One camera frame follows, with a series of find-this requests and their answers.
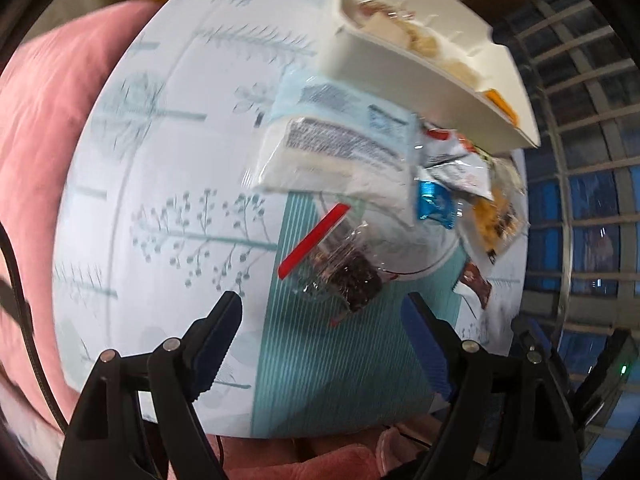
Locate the clear bag red strip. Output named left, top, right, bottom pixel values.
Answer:
left=277, top=202, right=401, bottom=328

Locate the brown white packet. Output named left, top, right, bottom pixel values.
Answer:
left=451, top=260, right=493, bottom=311

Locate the nut mix clear packet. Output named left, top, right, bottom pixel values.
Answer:
left=352, top=0, right=416, bottom=23

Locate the ring cookie clear packet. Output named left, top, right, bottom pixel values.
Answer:
left=402, top=22, right=446, bottom=58

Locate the blue small packet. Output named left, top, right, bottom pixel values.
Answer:
left=415, top=179, right=466, bottom=231

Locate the black cable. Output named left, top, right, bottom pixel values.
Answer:
left=0, top=220, right=66, bottom=433

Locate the clear white bread packet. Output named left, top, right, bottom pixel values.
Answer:
left=250, top=116, right=421, bottom=226

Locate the pink fleece cloth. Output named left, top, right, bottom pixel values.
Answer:
left=220, top=420, right=481, bottom=480

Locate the metal window grille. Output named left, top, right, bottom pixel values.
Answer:
left=490, top=0, right=640, bottom=461

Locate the white plastic bin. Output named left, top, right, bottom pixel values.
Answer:
left=320, top=0, right=543, bottom=151

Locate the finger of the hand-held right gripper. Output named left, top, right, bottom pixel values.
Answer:
left=511, top=316, right=571, bottom=391
left=575, top=329, right=632, bottom=411

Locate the cream bar packet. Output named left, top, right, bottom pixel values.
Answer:
left=365, top=17, right=416, bottom=46

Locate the puffed snack clear packet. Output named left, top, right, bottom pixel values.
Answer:
left=442, top=57, right=481, bottom=86

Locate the light blue bread packet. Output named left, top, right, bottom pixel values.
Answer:
left=270, top=77, right=418, bottom=161

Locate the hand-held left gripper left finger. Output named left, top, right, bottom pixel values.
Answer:
left=57, top=290, right=244, bottom=480

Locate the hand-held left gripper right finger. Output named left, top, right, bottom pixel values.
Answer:
left=400, top=292, right=583, bottom=480

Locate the orange packet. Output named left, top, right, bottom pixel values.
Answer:
left=482, top=89, right=518, bottom=123

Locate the white red crumpled packet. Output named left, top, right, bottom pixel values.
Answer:
left=415, top=120, right=496, bottom=201

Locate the yellow cracker packet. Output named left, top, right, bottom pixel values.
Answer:
left=457, top=150, right=531, bottom=266

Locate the pink blanket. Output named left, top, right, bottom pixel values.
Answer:
left=0, top=0, right=161, bottom=431

